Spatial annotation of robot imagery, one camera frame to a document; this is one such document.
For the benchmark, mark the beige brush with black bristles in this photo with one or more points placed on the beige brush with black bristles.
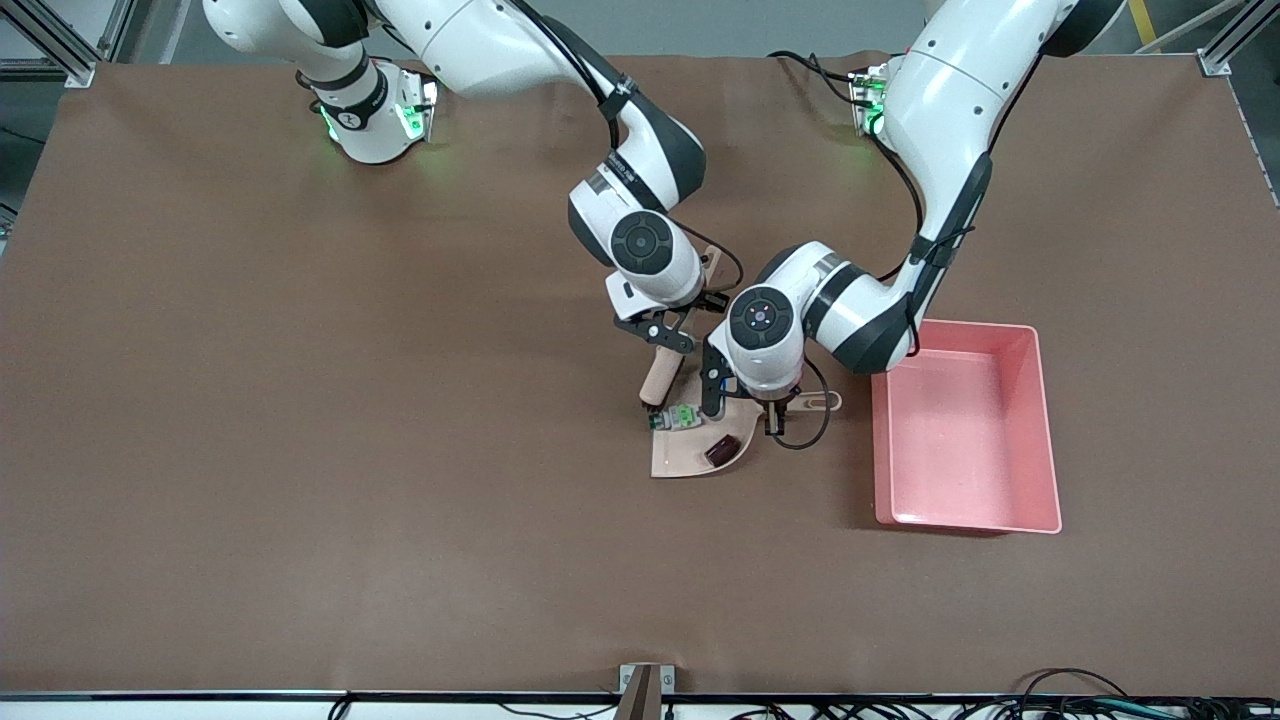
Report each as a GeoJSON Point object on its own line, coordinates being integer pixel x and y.
{"type": "Point", "coordinates": [662, 375]}

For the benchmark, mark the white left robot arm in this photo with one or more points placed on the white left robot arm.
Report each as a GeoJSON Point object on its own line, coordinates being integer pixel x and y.
{"type": "Point", "coordinates": [940, 120]}

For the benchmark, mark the brown table mat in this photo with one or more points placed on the brown table mat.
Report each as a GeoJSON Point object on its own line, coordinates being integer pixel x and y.
{"type": "Point", "coordinates": [400, 520]}

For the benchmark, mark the grey metal bracket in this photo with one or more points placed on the grey metal bracket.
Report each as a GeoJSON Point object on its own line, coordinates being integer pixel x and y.
{"type": "Point", "coordinates": [645, 690]}

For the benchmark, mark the pink plastic bin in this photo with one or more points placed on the pink plastic bin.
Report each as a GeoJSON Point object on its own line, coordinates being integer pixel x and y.
{"type": "Point", "coordinates": [965, 440]}

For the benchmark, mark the white green electronic component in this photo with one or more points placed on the white green electronic component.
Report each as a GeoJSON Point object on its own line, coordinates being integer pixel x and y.
{"type": "Point", "coordinates": [678, 417]}

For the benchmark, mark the beige plastic dustpan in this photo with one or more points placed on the beige plastic dustpan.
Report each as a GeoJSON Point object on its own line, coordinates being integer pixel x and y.
{"type": "Point", "coordinates": [690, 455]}

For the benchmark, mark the dark brown cylindrical capacitor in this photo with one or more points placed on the dark brown cylindrical capacitor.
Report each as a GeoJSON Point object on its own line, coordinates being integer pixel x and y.
{"type": "Point", "coordinates": [721, 450]}

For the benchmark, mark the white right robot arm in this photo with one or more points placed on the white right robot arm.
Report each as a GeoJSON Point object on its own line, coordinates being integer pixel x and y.
{"type": "Point", "coordinates": [480, 40]}

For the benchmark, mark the aluminium frame profile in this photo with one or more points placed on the aluminium frame profile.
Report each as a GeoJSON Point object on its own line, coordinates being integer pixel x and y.
{"type": "Point", "coordinates": [60, 45]}
{"type": "Point", "coordinates": [1235, 40]}

